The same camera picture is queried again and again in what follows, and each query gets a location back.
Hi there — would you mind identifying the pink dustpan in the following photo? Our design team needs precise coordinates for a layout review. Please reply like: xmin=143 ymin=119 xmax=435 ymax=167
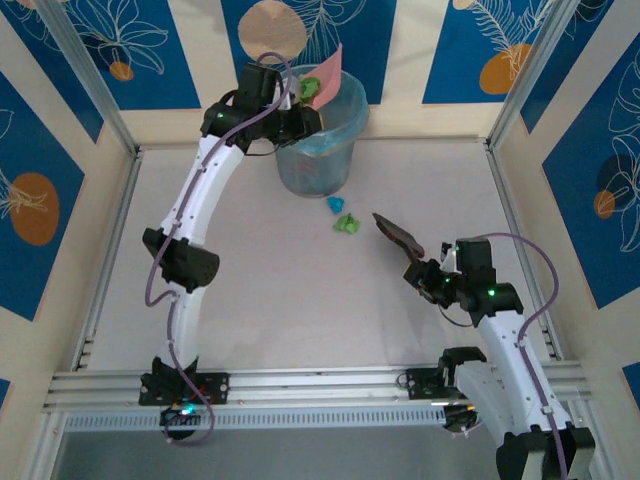
xmin=298 ymin=43 xmax=345 ymax=109

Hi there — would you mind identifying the trash bin with blue liner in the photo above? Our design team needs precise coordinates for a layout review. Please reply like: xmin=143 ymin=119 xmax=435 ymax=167
xmin=273 ymin=63 xmax=370 ymax=199

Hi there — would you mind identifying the black hand brush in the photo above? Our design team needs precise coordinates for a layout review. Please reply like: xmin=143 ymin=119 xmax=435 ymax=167
xmin=371 ymin=212 xmax=426 ymax=261

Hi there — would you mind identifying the aluminium frame post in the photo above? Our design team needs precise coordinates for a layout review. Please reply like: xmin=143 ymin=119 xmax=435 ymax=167
xmin=487 ymin=0 xmax=586 ymax=151
xmin=34 ymin=0 xmax=140 ymax=155

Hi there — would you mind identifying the right controller board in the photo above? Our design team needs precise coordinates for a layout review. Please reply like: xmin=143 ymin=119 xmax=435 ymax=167
xmin=442 ymin=399 xmax=484 ymax=435

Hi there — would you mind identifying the left controller board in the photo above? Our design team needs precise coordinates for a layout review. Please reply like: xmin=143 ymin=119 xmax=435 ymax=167
xmin=159 ymin=405 xmax=201 ymax=427

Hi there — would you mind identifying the black mounting plate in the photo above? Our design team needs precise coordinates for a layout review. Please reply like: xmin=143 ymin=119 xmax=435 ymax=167
xmin=138 ymin=372 xmax=231 ymax=406
xmin=404 ymin=367 xmax=471 ymax=401

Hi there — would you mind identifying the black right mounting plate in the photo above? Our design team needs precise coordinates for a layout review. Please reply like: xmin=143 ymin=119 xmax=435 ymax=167
xmin=404 ymin=367 xmax=471 ymax=401

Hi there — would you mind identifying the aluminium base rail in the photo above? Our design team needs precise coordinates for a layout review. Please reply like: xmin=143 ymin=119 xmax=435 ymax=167
xmin=42 ymin=362 xmax=586 ymax=412

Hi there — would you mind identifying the grey slotted cable duct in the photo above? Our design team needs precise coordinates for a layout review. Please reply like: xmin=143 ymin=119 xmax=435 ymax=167
xmin=63 ymin=403 xmax=449 ymax=434

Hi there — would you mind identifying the aluminium table side rail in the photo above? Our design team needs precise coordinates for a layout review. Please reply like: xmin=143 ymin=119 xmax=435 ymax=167
xmin=69 ymin=149 xmax=145 ymax=371
xmin=485 ymin=142 xmax=564 ymax=361

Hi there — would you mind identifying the controller board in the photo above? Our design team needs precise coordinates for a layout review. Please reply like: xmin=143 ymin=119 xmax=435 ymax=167
xmin=442 ymin=399 xmax=484 ymax=435
xmin=159 ymin=405 xmax=201 ymax=427

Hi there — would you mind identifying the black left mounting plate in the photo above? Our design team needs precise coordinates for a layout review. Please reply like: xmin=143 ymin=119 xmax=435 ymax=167
xmin=138 ymin=372 xmax=231 ymax=406

